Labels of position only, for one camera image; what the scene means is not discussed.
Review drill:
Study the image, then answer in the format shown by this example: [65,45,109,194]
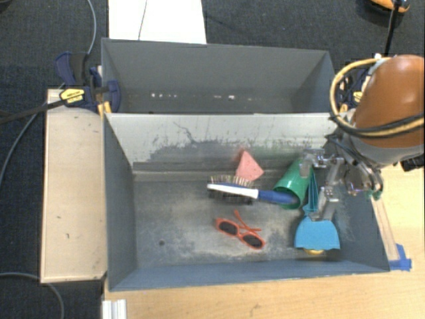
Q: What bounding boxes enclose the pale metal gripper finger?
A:
[299,148,329,178]
[309,187,340,222]

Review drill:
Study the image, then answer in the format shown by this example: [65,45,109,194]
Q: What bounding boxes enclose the green plastic cup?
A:
[272,158,315,211]

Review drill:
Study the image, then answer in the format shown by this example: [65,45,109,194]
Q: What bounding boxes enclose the pink sponge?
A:
[234,150,265,183]

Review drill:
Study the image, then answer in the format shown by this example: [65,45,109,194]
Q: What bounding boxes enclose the white and blue brush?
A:
[206,174,301,209]

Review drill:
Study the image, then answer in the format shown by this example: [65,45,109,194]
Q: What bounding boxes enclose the orange sunglasses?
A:
[214,209,267,251]

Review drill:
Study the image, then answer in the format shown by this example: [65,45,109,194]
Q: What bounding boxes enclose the grey metal bin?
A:
[100,37,392,293]

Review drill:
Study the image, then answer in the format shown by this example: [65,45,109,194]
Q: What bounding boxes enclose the pale wood board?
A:
[39,88,110,284]

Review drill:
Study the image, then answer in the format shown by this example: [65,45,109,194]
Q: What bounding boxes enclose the black cylinder on white bracket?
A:
[399,154,425,173]

